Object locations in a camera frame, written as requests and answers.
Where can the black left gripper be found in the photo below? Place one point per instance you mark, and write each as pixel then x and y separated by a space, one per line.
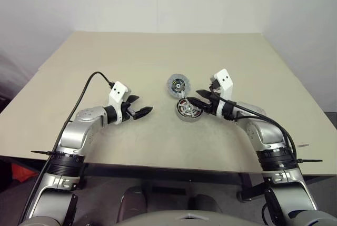
pixel 128 111

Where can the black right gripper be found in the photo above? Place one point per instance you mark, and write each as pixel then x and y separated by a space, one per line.
pixel 212 106

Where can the grey motor base copper windings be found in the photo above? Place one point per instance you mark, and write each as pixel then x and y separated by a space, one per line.
pixel 184 117

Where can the grey round disc part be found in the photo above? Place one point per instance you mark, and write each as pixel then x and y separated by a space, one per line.
pixel 178 85

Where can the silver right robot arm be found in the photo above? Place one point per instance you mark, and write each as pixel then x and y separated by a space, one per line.
pixel 266 133

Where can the black rectangular bar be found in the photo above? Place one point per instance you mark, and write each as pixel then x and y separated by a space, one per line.
pixel 168 190

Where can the dark rounded shape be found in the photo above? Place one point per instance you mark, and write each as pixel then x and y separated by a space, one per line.
pixel 131 202

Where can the black table leg with caster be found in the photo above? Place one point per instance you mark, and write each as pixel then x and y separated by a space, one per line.
pixel 250 189

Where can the small grey tape strip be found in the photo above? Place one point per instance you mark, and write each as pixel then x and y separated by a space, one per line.
pixel 303 145

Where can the grey robot torso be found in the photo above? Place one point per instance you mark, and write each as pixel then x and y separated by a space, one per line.
pixel 171 219

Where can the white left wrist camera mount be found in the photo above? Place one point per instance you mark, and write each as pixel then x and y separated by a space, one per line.
pixel 117 91

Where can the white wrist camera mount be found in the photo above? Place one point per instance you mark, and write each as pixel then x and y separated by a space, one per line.
pixel 117 91
pixel 223 81

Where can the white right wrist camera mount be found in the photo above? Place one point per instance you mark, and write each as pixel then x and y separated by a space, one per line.
pixel 223 81

